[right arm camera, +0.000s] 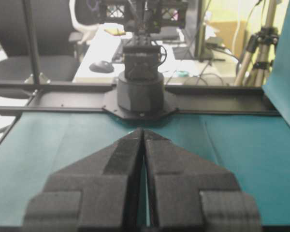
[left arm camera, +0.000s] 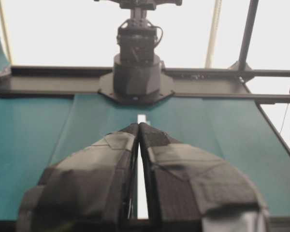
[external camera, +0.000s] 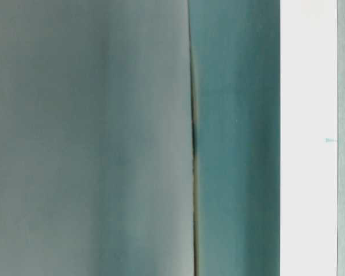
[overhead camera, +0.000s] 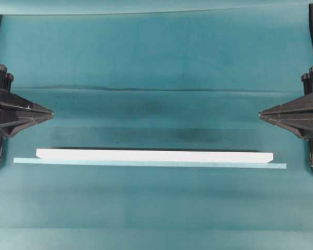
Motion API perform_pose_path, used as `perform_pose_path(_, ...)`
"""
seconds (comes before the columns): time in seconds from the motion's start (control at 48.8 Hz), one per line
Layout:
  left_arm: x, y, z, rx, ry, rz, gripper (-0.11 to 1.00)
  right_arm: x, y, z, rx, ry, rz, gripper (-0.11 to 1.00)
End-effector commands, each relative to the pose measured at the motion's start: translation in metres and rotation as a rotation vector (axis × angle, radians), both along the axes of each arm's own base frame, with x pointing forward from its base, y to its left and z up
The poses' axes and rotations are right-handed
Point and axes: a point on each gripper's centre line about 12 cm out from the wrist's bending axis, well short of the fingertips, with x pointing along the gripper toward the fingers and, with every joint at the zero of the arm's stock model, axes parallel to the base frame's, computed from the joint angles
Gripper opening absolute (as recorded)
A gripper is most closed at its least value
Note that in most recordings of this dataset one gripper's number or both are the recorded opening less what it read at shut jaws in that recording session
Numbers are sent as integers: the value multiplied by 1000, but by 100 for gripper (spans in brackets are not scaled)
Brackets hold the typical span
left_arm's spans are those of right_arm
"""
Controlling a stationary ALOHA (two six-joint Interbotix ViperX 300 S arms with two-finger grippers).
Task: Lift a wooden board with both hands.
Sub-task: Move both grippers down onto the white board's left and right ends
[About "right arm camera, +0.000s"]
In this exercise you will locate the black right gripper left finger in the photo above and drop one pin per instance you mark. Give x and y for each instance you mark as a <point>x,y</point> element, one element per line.
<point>98,193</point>

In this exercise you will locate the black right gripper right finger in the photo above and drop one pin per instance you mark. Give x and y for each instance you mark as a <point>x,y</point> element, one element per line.
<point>188,193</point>

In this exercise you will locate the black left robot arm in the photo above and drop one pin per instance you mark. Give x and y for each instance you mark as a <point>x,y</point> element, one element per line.
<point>140,72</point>

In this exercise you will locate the teal tape roll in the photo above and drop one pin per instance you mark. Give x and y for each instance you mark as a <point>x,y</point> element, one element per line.
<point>181,74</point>

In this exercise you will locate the black computer mouse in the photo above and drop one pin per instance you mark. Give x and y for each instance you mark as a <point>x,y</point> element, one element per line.
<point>101,67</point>

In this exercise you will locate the black vertical pole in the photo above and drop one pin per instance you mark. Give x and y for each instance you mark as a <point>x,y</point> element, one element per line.
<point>37,76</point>

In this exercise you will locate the black monitor stand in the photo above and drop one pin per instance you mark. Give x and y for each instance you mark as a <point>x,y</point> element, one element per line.
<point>204,42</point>

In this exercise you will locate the teal backdrop sheet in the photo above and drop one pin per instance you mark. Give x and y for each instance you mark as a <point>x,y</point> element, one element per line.
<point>277,87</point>

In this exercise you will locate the yellow object on desk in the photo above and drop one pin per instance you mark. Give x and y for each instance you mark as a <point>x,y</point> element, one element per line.
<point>115,31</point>

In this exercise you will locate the black office chair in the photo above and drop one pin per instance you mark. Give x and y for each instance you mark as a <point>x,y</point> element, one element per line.
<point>37,38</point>

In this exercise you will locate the black mounting rail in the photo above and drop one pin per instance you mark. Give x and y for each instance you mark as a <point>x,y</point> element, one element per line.
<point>82,98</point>

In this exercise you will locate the camera tripod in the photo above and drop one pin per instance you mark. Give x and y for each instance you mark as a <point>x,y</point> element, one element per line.
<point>255,65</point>

